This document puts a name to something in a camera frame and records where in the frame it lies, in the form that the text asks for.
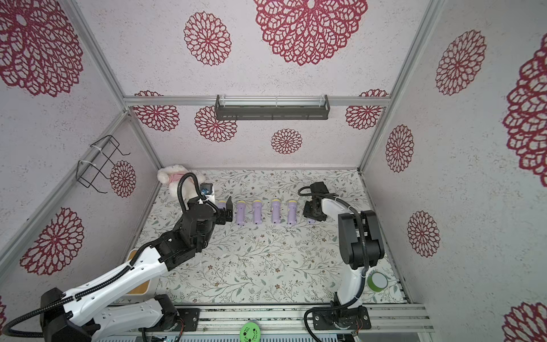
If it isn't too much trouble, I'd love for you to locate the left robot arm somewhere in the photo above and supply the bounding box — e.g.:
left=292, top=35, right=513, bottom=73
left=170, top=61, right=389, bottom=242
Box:
left=1, top=172, right=234, bottom=341

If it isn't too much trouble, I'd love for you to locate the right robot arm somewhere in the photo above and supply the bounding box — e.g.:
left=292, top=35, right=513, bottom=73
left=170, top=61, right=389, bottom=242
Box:
left=298, top=182, right=385, bottom=341

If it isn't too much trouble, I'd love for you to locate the white plush teddy bear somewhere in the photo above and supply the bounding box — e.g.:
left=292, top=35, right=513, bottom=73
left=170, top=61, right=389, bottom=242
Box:
left=158, top=165, right=197, bottom=200

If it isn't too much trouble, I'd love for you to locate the green tape roll right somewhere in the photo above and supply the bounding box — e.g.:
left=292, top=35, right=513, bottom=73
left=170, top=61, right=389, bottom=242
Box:
left=367, top=272, right=389, bottom=293

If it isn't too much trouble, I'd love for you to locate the green tape roll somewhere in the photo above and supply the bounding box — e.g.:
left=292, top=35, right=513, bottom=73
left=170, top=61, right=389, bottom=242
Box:
left=239, top=321, right=261, bottom=342
left=367, top=272, right=389, bottom=293

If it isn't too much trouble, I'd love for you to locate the green tape roll front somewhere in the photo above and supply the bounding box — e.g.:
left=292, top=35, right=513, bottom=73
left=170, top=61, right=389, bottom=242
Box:
left=239, top=321, right=261, bottom=342

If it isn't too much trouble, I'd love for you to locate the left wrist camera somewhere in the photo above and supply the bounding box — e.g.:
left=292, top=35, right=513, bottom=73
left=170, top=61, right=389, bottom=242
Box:
left=199, top=182, right=216, bottom=204

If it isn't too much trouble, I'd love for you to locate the black wall shelf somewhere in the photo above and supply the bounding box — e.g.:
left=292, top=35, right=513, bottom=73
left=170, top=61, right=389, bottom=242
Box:
left=214, top=95, right=330, bottom=121

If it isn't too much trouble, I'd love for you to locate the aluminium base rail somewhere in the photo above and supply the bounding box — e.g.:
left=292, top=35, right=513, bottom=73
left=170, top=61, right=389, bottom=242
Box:
left=75, top=303, right=434, bottom=336

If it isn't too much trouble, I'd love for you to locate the black wire wall rack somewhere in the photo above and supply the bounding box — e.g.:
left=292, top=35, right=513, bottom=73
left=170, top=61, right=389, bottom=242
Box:
left=75, top=135, right=130, bottom=195

